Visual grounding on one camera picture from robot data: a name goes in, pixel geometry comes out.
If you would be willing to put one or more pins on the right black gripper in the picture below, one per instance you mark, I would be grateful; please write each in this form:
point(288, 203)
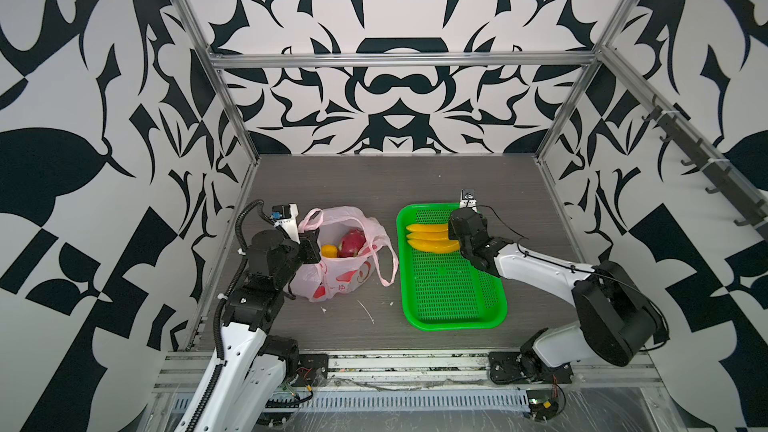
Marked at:
point(452, 228)

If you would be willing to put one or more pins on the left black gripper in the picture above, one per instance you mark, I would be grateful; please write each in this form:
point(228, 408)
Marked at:
point(306, 245)

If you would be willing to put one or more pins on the yellow banana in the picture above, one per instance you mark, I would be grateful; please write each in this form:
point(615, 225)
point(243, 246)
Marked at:
point(431, 238)

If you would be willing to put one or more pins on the yellow orange fruit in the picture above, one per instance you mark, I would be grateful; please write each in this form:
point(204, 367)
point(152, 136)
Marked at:
point(330, 251)

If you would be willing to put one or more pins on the pink knotted plastic bag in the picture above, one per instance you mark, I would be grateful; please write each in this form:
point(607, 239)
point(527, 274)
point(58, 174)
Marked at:
point(375, 255)

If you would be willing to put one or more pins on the green plastic basket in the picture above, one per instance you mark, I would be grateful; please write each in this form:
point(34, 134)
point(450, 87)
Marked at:
point(442, 292)

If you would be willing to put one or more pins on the red dragon fruit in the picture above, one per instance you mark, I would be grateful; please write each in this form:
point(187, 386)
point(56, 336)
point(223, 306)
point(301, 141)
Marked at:
point(351, 243)

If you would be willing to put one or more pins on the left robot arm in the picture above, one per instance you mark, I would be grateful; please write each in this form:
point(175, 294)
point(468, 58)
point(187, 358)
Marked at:
point(249, 363)

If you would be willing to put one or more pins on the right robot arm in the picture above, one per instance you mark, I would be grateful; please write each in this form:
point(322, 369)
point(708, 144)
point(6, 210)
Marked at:
point(614, 320)

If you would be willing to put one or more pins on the small electronics board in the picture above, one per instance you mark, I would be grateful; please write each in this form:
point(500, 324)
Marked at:
point(545, 408)

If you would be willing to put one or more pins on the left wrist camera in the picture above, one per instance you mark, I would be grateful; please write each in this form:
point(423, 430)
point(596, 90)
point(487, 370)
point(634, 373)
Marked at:
point(285, 217)

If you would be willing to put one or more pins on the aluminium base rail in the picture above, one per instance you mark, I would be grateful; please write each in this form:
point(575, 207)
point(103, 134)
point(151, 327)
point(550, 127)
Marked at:
point(394, 369)

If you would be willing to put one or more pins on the white slotted cable duct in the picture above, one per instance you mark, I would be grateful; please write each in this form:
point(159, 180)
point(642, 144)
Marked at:
point(515, 401)

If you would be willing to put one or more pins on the aluminium frame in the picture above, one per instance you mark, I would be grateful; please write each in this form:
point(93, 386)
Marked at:
point(538, 105)

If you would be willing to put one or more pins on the black wall hook rail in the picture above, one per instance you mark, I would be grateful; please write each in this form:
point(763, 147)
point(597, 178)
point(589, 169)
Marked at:
point(703, 157)

